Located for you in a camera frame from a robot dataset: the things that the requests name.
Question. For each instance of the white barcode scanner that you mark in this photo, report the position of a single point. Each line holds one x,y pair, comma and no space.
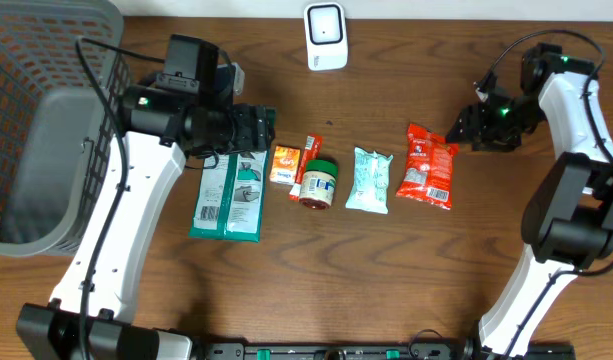
326,36

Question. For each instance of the small orange carton box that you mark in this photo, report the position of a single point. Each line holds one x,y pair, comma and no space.
285,164

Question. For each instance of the green lid seasoning jar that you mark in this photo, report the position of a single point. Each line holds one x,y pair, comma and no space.
319,184

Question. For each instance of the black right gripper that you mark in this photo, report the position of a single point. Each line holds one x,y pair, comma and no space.
477,118

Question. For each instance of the pale green tissue pack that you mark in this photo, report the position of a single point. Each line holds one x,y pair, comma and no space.
371,180

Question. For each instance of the small red stick packet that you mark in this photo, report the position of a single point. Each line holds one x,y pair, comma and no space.
311,151

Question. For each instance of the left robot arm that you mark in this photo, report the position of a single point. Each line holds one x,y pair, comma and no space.
187,110

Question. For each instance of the green white packet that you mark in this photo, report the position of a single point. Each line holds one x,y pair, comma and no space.
230,199

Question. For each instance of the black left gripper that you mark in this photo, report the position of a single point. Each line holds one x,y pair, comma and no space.
257,132

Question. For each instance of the grey plastic mesh basket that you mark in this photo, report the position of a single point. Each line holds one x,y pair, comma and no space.
54,133

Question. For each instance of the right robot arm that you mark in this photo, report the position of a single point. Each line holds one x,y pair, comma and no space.
567,226

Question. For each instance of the red snack bag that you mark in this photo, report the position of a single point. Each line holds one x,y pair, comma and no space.
428,168

